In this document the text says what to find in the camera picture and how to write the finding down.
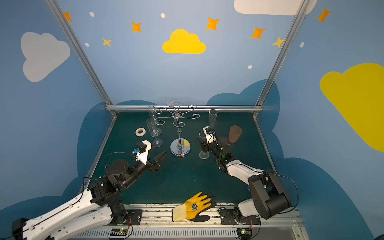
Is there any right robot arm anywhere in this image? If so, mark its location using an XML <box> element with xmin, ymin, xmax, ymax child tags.
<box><xmin>198</xmin><ymin>137</ymin><xmax>297</xmax><ymax>223</ymax></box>

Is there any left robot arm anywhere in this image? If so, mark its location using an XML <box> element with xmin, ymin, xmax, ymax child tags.
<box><xmin>12</xmin><ymin>152</ymin><xmax>167</xmax><ymax>240</ymax></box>

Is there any chrome wine glass rack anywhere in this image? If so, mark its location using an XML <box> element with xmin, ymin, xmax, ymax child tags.
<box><xmin>155</xmin><ymin>106</ymin><xmax>200</xmax><ymax>158</ymax></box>

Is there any brown oval pad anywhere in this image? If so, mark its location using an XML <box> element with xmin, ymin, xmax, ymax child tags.
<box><xmin>228</xmin><ymin>126</ymin><xmax>243</xmax><ymax>143</ymax></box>

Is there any white tape roll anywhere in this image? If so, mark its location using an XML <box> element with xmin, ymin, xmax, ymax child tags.
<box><xmin>135</xmin><ymin>128</ymin><xmax>146</xmax><ymax>137</ymax></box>

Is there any yellow black work glove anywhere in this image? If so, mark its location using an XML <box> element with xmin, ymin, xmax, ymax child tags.
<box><xmin>172</xmin><ymin>192</ymin><xmax>217</xmax><ymax>223</ymax></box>

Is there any left controller board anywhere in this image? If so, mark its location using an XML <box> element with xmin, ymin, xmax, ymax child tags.
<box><xmin>109</xmin><ymin>228</ymin><xmax>129</xmax><ymax>240</ymax></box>

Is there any controller board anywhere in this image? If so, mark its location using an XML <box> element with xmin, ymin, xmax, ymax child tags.
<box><xmin>236</xmin><ymin>228</ymin><xmax>252</xmax><ymax>240</ymax></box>
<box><xmin>109</xmin><ymin>228</ymin><xmax>129</xmax><ymax>240</ymax></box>

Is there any right controller board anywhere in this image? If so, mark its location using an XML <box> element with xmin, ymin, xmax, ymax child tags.
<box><xmin>236</xmin><ymin>228</ymin><xmax>252</xmax><ymax>240</ymax></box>

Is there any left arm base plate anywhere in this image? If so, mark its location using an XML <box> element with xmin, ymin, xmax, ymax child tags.
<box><xmin>123</xmin><ymin>209</ymin><xmax>143</xmax><ymax>226</ymax></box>

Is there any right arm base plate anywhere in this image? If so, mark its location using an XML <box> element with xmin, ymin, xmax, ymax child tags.
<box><xmin>218</xmin><ymin>208</ymin><xmax>261</xmax><ymax>226</ymax></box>

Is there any horizontal aluminium frame bar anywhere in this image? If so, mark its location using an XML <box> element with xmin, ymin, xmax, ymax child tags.
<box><xmin>106</xmin><ymin>105</ymin><xmax>263</xmax><ymax>112</ymax></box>

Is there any aluminium rail base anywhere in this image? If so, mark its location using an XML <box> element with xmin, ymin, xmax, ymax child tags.
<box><xmin>68</xmin><ymin>203</ymin><xmax>309</xmax><ymax>240</ymax></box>

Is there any right aluminium frame post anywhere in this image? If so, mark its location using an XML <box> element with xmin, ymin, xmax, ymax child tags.
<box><xmin>253</xmin><ymin>0</ymin><xmax>311</xmax><ymax>120</ymax></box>

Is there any aluminium frame post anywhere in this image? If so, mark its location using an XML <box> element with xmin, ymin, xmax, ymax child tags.
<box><xmin>253</xmin><ymin>0</ymin><xmax>311</xmax><ymax>120</ymax></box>
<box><xmin>45</xmin><ymin>0</ymin><xmax>113</xmax><ymax>106</ymax></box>

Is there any left aluminium frame post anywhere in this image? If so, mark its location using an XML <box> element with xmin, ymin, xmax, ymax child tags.
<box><xmin>45</xmin><ymin>0</ymin><xmax>113</xmax><ymax>106</ymax></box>

